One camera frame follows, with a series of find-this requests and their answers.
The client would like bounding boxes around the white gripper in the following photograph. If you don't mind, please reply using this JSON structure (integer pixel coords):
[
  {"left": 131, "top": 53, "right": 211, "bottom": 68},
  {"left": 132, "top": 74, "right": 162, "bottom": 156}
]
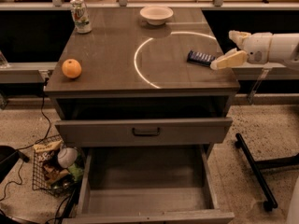
[{"left": 210, "top": 30, "right": 273, "bottom": 70}]

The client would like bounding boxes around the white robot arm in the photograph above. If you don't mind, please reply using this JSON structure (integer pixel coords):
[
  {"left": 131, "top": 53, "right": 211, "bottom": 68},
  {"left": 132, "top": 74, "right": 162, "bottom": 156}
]
[{"left": 210, "top": 30, "right": 299, "bottom": 212}]

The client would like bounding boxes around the green 7up can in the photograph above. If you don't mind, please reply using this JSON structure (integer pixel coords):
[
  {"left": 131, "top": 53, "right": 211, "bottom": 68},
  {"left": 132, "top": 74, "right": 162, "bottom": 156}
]
[{"left": 70, "top": 0, "right": 92, "bottom": 34}]

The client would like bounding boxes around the white bowl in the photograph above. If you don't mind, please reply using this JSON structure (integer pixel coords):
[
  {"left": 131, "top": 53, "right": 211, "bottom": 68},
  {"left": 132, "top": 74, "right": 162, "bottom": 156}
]
[{"left": 140, "top": 6, "right": 174, "bottom": 26}]

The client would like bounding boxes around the grey drawer cabinet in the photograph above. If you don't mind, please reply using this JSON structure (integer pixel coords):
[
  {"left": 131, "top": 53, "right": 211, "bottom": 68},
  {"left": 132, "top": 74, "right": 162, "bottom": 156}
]
[{"left": 46, "top": 7, "right": 239, "bottom": 119}]

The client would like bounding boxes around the grey middle drawer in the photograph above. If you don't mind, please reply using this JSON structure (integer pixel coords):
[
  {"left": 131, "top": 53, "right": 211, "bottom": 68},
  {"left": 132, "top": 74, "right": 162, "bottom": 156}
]
[{"left": 55, "top": 118, "right": 233, "bottom": 147}]

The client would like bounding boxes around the grey open bottom drawer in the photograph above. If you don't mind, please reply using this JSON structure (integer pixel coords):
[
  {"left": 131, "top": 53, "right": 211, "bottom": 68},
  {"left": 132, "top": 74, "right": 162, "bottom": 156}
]
[{"left": 63, "top": 146, "right": 235, "bottom": 224}]

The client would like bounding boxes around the orange fruit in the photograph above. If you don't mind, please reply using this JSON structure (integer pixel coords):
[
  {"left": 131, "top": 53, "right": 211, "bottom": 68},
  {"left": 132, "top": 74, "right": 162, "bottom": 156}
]
[{"left": 62, "top": 59, "right": 82, "bottom": 78}]

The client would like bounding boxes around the white round container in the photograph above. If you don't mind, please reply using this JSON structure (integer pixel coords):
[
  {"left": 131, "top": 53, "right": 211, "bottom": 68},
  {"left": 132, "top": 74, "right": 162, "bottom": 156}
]
[{"left": 57, "top": 147, "right": 78, "bottom": 168}]

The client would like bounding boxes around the green snack bag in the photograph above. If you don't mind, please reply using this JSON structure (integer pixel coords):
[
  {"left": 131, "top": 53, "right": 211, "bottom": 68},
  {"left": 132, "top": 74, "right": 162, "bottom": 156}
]
[{"left": 67, "top": 163, "right": 84, "bottom": 182}]

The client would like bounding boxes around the yellow chip bag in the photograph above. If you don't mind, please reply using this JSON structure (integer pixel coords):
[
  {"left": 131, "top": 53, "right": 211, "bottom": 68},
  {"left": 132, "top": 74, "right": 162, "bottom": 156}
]
[{"left": 34, "top": 140, "right": 62, "bottom": 153}]

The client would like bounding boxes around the black object at left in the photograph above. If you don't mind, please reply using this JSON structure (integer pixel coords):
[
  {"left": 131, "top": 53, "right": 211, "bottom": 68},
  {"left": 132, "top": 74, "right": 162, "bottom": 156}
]
[{"left": 0, "top": 146, "right": 29, "bottom": 183}]

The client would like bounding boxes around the black wire basket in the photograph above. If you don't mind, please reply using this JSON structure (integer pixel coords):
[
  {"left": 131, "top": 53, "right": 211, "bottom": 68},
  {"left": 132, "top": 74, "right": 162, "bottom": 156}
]
[{"left": 32, "top": 135, "right": 83, "bottom": 196}]

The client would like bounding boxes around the black power cable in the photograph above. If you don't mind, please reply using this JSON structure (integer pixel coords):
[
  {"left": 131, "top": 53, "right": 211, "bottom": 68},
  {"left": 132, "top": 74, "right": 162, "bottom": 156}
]
[{"left": 0, "top": 77, "right": 76, "bottom": 224}]

